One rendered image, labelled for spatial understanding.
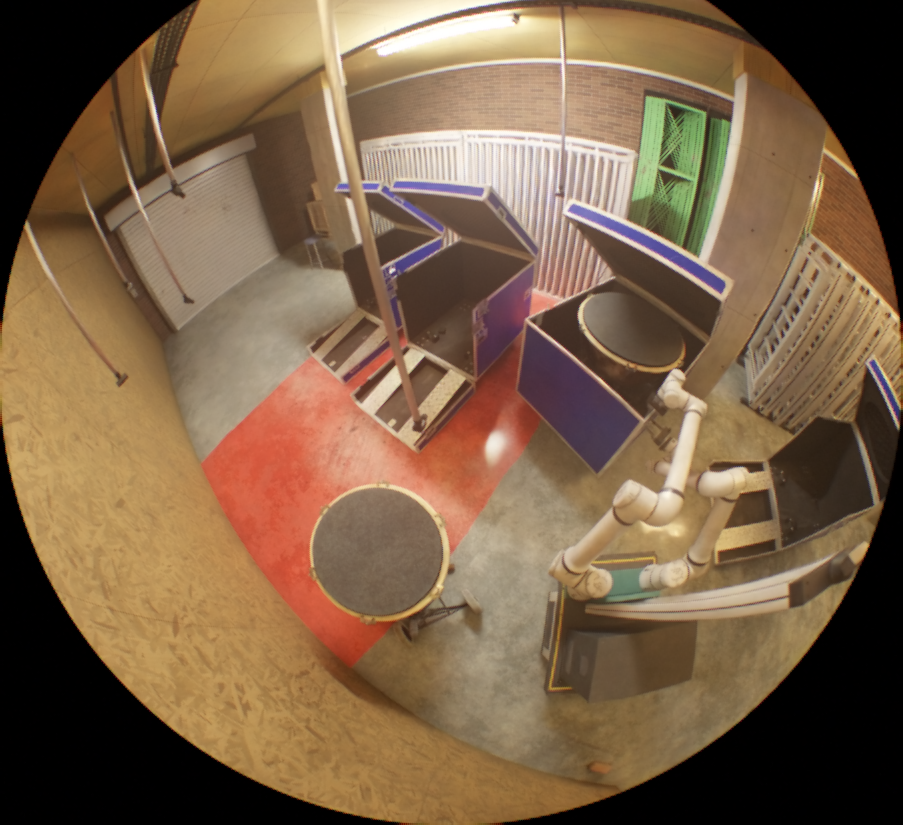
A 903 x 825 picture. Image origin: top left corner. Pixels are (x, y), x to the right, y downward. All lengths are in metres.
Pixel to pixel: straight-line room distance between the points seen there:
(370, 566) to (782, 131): 3.49
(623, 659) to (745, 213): 2.68
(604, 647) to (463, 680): 1.11
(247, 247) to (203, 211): 1.39
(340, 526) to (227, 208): 6.48
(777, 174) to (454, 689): 3.98
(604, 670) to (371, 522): 1.32
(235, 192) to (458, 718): 8.12
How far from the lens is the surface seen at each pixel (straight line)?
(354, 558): 1.53
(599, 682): 1.57
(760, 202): 2.55
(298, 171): 7.83
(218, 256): 7.08
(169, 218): 6.88
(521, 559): 2.25
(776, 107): 2.62
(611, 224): 1.73
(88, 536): 1.63
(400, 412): 2.73
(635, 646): 1.60
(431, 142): 4.39
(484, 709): 2.42
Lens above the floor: 2.22
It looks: 49 degrees down
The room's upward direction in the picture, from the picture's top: 6 degrees counter-clockwise
